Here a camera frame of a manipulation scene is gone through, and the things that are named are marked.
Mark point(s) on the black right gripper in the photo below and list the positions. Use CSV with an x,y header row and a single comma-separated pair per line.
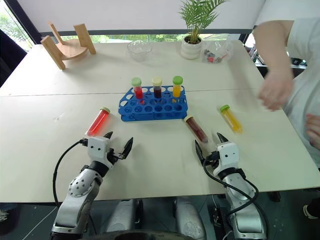
x,y
213,160

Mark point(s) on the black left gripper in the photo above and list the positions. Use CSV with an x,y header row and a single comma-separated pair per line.
x,y
113,155

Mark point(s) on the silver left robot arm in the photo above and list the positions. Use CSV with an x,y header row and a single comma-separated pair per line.
x,y
80,190

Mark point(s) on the person's bare forearm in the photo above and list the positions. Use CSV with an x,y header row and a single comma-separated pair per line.
x,y
272,45

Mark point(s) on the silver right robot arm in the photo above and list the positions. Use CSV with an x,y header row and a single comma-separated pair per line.
x,y
240,197

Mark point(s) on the dark red tube cream cap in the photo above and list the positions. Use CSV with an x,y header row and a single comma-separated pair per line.
x,y
196,128
157,87

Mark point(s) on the yellow liquid tube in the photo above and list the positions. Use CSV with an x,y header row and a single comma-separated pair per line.
x,y
231,119

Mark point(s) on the blue test tube rack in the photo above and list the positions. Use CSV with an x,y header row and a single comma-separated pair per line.
x,y
153,108

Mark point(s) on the orange tube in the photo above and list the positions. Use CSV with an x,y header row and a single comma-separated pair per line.
x,y
177,86

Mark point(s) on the person's bare hand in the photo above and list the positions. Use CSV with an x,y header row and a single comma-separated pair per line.
x,y
314,128
276,91

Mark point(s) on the clear bag with small parts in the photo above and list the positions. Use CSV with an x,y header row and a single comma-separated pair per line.
x,y
217,52

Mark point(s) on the clear glass bowl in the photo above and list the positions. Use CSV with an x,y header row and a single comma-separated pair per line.
x,y
139,50

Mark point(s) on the dark rounded robot body edge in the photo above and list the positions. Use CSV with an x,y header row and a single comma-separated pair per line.
x,y
135,236

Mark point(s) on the green palm in white pot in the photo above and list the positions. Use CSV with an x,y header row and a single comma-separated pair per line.
x,y
191,48

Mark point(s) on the wooden curved stand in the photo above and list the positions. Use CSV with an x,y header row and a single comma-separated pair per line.
x,y
70,48

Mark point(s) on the black and white shoe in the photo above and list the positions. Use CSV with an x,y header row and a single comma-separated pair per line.
x,y
310,209

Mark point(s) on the black device on shelf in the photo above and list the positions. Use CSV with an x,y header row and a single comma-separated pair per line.
x,y
298,62

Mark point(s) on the person's white shirt torso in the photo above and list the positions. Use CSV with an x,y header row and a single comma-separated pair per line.
x,y
307,37

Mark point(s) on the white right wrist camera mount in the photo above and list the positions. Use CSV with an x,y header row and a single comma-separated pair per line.
x,y
227,153

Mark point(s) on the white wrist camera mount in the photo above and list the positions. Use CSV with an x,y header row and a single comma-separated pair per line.
x,y
98,148
227,153

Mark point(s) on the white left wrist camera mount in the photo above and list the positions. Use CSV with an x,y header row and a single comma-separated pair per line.
x,y
98,148

